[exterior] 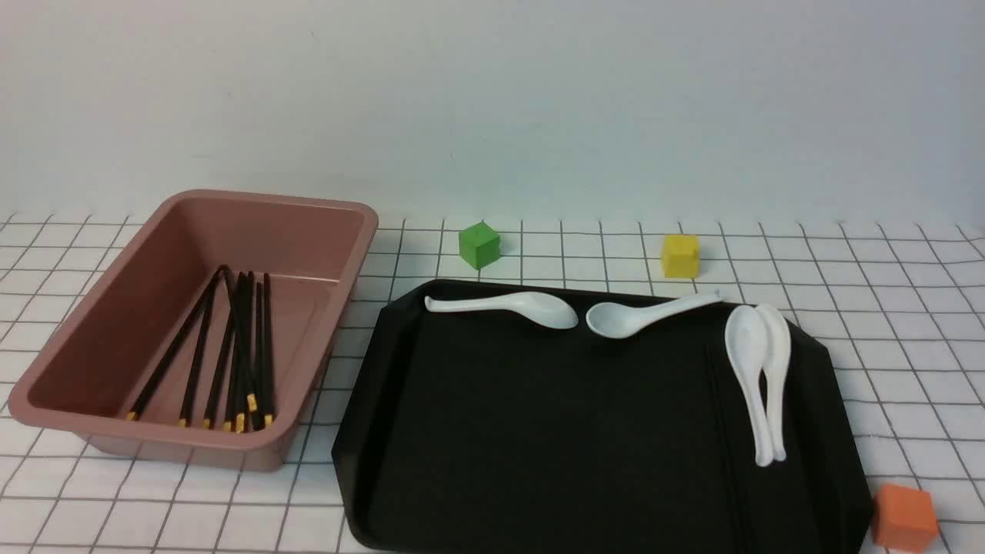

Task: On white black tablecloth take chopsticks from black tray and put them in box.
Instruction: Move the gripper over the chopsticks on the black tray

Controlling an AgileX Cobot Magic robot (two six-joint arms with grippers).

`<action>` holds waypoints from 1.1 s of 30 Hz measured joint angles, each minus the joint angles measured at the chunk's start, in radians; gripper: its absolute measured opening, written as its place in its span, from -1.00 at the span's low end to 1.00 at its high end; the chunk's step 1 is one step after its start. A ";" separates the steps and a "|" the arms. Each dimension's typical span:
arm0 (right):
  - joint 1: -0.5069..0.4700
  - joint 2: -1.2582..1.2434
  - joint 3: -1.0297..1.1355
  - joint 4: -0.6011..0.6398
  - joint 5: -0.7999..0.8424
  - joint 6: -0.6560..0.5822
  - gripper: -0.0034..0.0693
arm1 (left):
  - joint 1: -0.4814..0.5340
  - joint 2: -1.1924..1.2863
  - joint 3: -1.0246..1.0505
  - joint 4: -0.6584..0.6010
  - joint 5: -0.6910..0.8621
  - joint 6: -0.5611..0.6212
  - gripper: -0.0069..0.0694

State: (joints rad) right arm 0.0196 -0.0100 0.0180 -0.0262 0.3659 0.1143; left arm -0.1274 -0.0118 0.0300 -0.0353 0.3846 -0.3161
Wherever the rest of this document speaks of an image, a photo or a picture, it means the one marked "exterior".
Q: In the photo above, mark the white spoon far left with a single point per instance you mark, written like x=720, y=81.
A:
x=541, y=308

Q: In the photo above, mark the black chopstick leftmost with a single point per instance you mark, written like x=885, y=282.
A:
x=196, y=314

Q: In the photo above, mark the black chopstick crossing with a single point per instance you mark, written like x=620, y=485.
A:
x=247, y=377

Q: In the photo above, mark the orange cube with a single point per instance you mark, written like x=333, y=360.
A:
x=904, y=518

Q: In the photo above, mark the white spoon centre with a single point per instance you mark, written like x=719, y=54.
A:
x=617, y=321

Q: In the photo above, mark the white spoon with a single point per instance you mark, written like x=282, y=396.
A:
x=746, y=344
x=775, y=368
x=541, y=308
x=617, y=321

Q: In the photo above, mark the black plastic tray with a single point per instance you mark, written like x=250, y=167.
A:
x=482, y=432

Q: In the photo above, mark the white spoon right inner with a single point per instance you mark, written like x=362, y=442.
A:
x=746, y=344

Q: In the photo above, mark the pink plastic bin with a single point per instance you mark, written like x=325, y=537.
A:
x=93, y=368

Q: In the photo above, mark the white spoon right outer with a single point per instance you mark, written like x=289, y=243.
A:
x=775, y=368

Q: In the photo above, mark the yellow cube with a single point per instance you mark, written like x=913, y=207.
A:
x=680, y=257

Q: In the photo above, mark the green cube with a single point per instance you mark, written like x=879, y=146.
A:
x=479, y=245

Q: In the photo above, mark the black chopstick rightmost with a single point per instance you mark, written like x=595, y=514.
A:
x=268, y=352

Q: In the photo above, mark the black chopstick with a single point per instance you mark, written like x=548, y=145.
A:
x=211, y=419
x=188, y=403
x=257, y=366
x=237, y=394
x=268, y=352
x=196, y=314

